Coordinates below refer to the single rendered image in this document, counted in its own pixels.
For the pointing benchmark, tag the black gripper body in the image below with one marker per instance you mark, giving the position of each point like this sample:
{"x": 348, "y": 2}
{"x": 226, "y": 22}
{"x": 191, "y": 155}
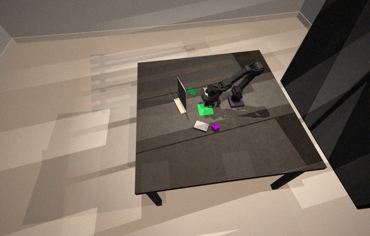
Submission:
{"x": 213, "y": 98}

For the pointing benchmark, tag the green square marking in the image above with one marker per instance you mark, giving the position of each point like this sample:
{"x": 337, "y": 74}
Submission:
{"x": 206, "y": 110}

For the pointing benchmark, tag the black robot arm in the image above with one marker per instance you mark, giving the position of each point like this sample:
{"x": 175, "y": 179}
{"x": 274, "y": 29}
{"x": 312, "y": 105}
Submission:
{"x": 255, "y": 70}

